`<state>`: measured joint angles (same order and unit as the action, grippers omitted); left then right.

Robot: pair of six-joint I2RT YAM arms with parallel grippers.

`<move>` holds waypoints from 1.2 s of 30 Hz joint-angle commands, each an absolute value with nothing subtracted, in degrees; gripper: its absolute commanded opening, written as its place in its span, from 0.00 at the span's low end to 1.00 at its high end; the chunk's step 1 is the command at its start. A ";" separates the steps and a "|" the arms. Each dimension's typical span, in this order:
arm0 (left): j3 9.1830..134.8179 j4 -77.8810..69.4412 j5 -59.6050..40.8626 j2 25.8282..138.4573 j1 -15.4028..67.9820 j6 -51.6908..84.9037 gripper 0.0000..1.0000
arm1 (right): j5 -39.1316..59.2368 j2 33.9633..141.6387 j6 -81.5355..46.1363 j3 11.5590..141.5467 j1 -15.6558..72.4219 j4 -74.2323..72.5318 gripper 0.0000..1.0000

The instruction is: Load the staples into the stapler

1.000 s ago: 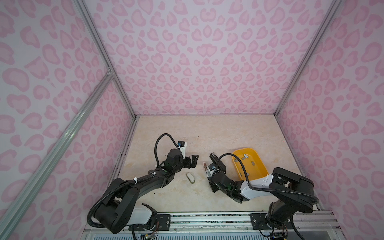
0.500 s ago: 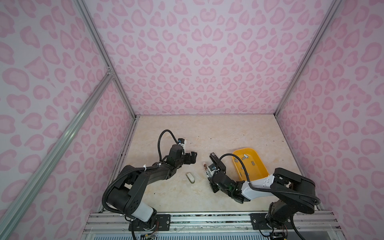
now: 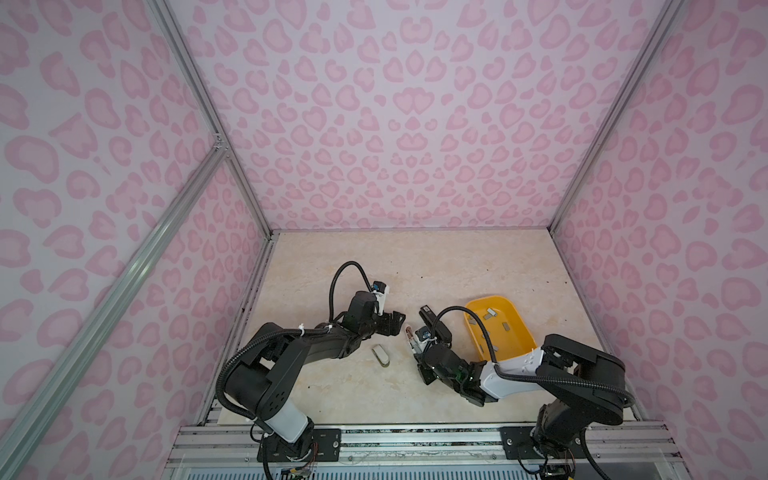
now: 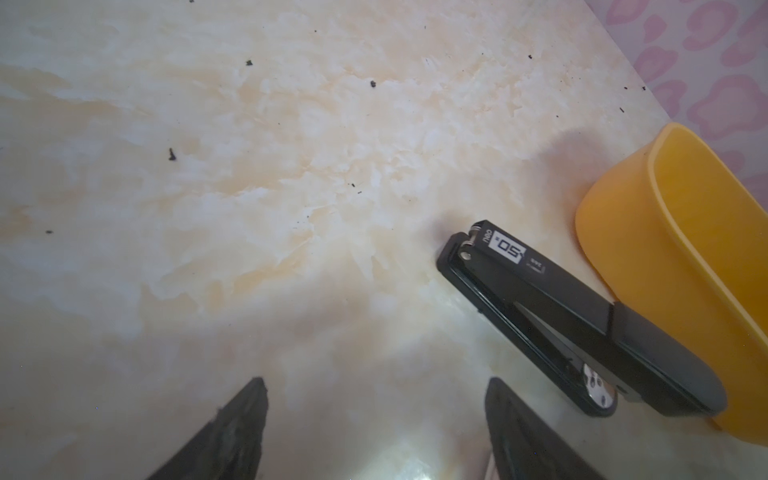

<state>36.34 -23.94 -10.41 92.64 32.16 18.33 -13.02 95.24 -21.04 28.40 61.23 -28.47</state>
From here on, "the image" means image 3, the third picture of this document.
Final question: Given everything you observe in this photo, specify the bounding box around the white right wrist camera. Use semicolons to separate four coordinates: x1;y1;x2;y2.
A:
414;326;435;352

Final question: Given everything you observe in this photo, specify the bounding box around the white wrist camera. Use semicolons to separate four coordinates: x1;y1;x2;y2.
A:
414;326;435;352
371;281;389;316

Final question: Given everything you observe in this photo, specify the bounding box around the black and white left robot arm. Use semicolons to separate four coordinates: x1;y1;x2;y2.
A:
215;291;406;461

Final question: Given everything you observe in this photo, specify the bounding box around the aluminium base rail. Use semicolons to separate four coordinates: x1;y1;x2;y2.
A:
161;421;691;479

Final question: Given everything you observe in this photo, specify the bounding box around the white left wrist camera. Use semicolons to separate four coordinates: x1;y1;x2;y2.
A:
371;281;389;316

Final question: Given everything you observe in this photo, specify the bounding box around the yellow plastic tray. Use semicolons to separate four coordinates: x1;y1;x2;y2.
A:
465;295;538;361

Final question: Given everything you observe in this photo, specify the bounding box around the aluminium frame bar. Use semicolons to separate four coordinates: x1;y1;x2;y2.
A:
1;145;226;470

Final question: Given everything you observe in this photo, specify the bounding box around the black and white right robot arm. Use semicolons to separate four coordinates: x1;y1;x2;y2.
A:
409;328;636;459

